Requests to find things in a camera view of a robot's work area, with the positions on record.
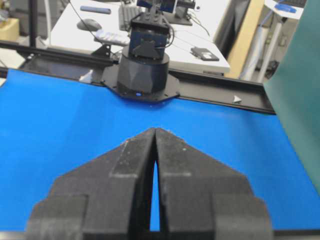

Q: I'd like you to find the black hard drive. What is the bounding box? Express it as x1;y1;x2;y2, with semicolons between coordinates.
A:
190;47;220;62

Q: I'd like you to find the black aluminium frame rail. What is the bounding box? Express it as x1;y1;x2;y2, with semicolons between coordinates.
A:
0;41;275;115

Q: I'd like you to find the black computer mouse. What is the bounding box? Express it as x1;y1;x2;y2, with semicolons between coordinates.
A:
76;18;102;32

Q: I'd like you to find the blue table cloth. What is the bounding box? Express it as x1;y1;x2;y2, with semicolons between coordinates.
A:
0;69;320;232

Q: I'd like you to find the green backdrop sheet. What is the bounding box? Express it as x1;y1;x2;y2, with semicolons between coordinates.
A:
264;0;320;191

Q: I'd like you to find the white office desk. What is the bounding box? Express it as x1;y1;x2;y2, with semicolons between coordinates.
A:
49;0;230;74

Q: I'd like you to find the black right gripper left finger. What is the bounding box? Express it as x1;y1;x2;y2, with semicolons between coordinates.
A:
25;128;156;240

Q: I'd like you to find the grey keyboard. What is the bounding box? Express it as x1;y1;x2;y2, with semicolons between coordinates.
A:
118;5;140;31

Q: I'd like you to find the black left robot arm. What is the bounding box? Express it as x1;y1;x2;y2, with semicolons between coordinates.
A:
100;0;180;103

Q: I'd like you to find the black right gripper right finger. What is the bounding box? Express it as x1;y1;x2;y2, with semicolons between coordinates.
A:
155;128;273;240

